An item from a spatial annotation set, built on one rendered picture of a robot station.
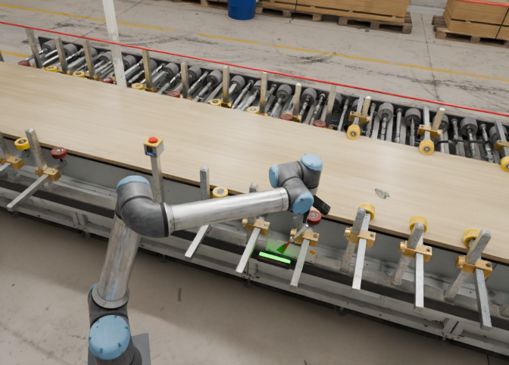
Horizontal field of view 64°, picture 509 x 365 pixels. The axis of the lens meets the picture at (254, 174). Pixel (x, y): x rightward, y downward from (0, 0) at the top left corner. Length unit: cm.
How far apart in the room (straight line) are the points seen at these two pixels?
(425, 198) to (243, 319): 132
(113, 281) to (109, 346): 23
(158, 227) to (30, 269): 200
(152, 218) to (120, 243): 27
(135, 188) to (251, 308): 156
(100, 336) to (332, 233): 125
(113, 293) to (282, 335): 128
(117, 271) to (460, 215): 169
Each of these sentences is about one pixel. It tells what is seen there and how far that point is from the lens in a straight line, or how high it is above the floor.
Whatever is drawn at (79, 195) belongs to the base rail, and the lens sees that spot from 259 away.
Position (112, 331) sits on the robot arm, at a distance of 176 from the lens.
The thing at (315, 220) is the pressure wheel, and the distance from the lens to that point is 206.
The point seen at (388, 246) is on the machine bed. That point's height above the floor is 73.
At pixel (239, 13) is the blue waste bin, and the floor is 12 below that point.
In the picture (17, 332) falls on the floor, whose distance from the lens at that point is 298.
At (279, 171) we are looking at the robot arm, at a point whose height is 137.
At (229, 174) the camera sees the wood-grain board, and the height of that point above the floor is 90.
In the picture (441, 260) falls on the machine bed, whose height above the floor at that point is 73.
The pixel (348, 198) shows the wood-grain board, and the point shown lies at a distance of 223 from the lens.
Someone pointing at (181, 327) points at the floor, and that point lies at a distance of 273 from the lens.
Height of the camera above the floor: 234
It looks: 39 degrees down
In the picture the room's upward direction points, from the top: 4 degrees clockwise
